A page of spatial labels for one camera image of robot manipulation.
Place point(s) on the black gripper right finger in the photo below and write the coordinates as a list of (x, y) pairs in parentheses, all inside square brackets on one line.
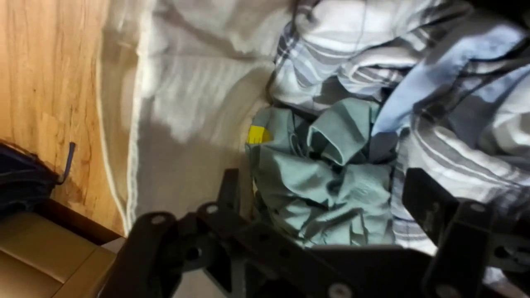
[(469, 238)]

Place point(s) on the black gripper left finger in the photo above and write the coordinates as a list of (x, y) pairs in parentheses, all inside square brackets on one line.
[(161, 249)]

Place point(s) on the blue white plaid cloth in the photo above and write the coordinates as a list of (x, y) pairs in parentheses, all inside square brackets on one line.
[(451, 82)]

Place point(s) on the green teal cloth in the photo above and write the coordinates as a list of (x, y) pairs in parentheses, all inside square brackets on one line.
[(314, 180)]

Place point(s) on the brown leather couch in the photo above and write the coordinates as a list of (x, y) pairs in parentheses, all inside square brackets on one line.
[(40, 259)]

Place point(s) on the grey fabric laundry basket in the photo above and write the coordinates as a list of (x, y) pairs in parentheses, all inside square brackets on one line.
[(178, 84)]

